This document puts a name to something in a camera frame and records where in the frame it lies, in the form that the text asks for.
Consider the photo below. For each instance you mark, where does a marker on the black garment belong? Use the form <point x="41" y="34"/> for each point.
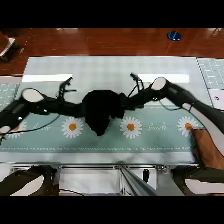
<point x="99" y="111"/>

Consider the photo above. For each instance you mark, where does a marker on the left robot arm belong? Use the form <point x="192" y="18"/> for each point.
<point x="50" y="105"/>

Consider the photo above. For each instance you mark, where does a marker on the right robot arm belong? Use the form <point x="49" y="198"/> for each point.
<point x="186" y="100"/>

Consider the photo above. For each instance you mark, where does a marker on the blue round object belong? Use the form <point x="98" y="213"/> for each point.
<point x="174" y="35"/>

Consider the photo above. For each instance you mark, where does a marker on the brown garment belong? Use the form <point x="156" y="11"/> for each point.
<point x="208" y="146"/>

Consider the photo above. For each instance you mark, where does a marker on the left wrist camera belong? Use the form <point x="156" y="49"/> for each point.
<point x="65" y="86"/>

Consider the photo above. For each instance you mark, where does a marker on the silver frame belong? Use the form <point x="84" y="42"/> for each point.
<point x="133" y="181"/>

